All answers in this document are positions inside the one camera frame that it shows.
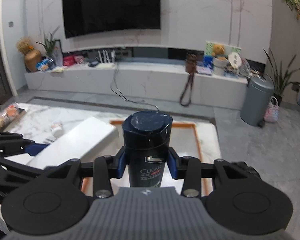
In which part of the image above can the white lotion tube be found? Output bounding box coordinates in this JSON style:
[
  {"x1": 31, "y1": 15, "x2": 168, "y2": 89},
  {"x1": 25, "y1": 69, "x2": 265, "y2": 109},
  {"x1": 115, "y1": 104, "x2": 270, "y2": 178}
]
[{"x1": 51, "y1": 122, "x2": 64, "y2": 138}]

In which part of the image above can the potted green plant left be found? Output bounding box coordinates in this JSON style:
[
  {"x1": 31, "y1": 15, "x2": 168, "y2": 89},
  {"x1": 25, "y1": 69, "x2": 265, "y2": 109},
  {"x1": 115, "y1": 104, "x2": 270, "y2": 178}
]
[{"x1": 36, "y1": 26, "x2": 60, "y2": 59}]

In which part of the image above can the potted green plant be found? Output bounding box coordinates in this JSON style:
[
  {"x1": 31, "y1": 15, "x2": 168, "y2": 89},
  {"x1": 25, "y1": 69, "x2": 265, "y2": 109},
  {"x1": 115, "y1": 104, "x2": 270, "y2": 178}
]
[
  {"x1": 36, "y1": 26, "x2": 60, "y2": 59},
  {"x1": 263, "y1": 49, "x2": 300, "y2": 105}
]

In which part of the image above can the marble TV console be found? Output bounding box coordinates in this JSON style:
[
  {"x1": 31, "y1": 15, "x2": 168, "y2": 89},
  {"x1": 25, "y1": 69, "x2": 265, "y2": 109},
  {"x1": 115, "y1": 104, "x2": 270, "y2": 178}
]
[{"x1": 25, "y1": 62, "x2": 247, "y2": 109}]

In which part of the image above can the black television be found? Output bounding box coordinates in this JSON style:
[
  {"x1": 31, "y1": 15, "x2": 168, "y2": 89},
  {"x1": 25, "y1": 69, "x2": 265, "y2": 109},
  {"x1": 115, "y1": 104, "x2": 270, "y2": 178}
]
[{"x1": 62, "y1": 0, "x2": 161, "y2": 38}]

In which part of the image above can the potted green plant right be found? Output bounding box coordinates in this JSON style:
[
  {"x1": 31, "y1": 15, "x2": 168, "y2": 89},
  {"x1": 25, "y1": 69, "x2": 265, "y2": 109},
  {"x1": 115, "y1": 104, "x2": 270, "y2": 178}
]
[{"x1": 263, "y1": 49, "x2": 300, "y2": 105}]

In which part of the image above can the gold vase with dried flowers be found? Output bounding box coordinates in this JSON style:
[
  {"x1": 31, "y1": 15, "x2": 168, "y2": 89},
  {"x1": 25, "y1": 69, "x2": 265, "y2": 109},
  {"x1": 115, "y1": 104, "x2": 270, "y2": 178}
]
[{"x1": 16, "y1": 37, "x2": 42, "y2": 73}]

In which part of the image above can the green picture board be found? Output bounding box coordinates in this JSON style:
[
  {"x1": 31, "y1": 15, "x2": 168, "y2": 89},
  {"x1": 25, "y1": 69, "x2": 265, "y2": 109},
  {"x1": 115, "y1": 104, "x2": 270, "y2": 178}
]
[{"x1": 205, "y1": 41, "x2": 242, "y2": 76}]

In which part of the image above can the long white box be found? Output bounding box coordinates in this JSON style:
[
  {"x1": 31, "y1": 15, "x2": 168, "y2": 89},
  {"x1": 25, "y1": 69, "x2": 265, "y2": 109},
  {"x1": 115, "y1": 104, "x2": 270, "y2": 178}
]
[{"x1": 6, "y1": 116, "x2": 119, "y2": 169}]

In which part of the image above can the red gift box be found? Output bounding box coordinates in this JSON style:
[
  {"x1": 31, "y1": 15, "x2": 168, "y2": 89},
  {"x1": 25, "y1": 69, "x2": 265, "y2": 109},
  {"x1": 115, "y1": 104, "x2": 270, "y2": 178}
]
[{"x1": 63, "y1": 55, "x2": 76, "y2": 67}]

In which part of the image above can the brown leather camera bag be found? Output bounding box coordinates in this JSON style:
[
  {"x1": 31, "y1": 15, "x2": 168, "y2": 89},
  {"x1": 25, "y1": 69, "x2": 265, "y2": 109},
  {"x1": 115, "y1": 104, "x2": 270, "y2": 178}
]
[{"x1": 179, "y1": 53, "x2": 197, "y2": 107}]

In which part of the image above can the pastel woven bag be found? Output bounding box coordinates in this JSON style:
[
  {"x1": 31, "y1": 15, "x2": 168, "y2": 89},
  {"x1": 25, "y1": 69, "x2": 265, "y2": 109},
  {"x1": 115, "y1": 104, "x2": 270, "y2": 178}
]
[{"x1": 264, "y1": 96, "x2": 280, "y2": 123}]

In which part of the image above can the teddy bear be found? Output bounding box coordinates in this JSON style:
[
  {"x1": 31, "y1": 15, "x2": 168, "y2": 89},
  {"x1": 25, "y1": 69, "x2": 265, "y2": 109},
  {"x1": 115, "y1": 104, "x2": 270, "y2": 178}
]
[{"x1": 212, "y1": 44, "x2": 226, "y2": 60}]

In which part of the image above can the snack package on books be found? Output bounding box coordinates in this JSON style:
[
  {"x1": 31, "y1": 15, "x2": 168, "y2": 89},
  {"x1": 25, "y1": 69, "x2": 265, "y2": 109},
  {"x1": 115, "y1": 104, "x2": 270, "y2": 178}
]
[{"x1": 0, "y1": 103, "x2": 26, "y2": 132}]

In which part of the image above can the white wifi router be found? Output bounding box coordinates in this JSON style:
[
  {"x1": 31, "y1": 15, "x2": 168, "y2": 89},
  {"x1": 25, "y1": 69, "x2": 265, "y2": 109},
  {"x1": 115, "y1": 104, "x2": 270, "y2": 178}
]
[{"x1": 96, "y1": 50, "x2": 116, "y2": 69}]

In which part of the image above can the black power cable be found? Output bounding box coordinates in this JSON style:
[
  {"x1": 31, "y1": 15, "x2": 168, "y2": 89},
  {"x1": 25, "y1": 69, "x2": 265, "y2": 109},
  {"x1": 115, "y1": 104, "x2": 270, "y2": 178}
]
[{"x1": 110, "y1": 62, "x2": 161, "y2": 112}]

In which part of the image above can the grey trash can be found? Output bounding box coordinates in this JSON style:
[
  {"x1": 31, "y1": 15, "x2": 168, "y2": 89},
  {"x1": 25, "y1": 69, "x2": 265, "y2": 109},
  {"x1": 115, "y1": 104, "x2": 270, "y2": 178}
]
[{"x1": 240, "y1": 77, "x2": 274, "y2": 126}]

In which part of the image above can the orange storage box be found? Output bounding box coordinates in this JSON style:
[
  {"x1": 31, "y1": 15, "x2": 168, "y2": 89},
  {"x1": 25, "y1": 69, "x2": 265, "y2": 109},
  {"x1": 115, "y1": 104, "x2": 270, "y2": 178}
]
[{"x1": 82, "y1": 119, "x2": 212, "y2": 196}]

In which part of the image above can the blue snack bag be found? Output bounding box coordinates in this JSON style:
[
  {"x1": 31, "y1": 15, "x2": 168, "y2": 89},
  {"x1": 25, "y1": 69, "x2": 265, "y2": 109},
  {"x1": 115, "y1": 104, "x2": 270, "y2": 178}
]
[{"x1": 36, "y1": 58, "x2": 53, "y2": 72}]

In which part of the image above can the white round fan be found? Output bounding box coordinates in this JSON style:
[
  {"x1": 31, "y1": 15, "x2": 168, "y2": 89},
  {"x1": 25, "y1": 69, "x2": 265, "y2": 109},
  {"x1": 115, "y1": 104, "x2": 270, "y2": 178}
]
[{"x1": 228, "y1": 51, "x2": 242, "y2": 69}]

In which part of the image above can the dark blue shampoo bottle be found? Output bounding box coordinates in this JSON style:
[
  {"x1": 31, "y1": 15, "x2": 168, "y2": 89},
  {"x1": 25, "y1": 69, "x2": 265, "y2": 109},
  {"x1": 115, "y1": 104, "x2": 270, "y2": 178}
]
[{"x1": 122, "y1": 111, "x2": 173, "y2": 187}]

